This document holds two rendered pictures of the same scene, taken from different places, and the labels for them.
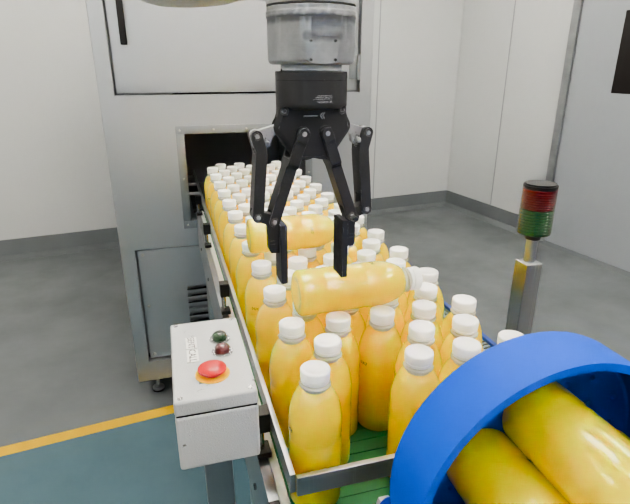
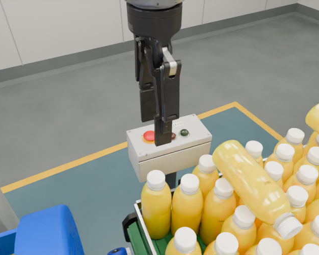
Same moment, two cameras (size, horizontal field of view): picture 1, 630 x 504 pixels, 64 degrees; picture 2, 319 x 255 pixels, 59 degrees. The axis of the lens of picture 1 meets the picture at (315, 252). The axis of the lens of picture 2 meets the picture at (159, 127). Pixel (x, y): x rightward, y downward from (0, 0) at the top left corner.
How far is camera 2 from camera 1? 0.67 m
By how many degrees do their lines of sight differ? 73
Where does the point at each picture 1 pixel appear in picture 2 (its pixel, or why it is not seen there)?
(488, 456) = not seen: hidden behind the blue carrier
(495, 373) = (38, 221)
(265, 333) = not seen: hidden behind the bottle
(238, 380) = (145, 148)
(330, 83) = (130, 16)
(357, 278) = (241, 177)
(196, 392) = (134, 135)
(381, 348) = (225, 227)
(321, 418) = (142, 196)
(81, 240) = not seen: outside the picture
